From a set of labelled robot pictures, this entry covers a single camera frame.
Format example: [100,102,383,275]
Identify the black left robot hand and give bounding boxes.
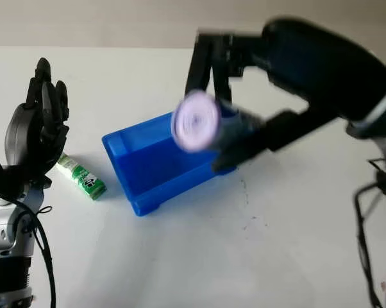
[5,57,70,190]

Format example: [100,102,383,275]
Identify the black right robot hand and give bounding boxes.
[183,18,386,173]

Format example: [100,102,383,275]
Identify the purple trash bag roll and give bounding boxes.
[171,90,265,152]

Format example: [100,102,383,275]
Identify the blue plastic tray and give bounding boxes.
[101,110,239,218]

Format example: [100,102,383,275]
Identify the green white carton box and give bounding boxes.
[56,153,108,201]

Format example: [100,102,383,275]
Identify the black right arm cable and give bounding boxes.
[354,157,386,308]

